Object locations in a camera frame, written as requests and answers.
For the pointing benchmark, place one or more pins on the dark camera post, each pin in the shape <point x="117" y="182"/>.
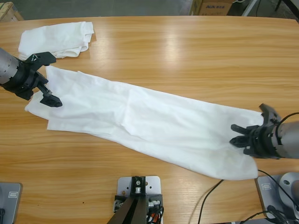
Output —
<point x="133" y="210"/>

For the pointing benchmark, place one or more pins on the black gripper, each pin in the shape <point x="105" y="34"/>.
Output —
<point x="23" y="81"/>
<point x="264" y="142"/>

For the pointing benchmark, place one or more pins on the black metal frame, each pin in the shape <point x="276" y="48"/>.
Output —
<point x="294" y="7"/>

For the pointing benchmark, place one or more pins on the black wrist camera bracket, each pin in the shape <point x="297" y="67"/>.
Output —
<point x="271" y="114"/>
<point x="44" y="58"/>

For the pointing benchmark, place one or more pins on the cardboard box with AUX print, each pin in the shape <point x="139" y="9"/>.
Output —
<point x="215" y="9"/>

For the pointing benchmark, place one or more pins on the white Unitree print t-shirt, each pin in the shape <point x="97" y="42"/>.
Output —
<point x="151" y="121"/>

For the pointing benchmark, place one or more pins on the wooden crate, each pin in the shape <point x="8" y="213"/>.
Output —
<point x="9" y="11"/>

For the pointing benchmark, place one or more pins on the white metal frame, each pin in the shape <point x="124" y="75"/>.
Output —
<point x="250" y="8"/>

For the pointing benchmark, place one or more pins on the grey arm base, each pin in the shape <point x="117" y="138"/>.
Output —
<point x="11" y="205"/>
<point x="264" y="197"/>

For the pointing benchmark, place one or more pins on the white mount block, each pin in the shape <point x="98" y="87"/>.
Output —
<point x="123" y="184"/>

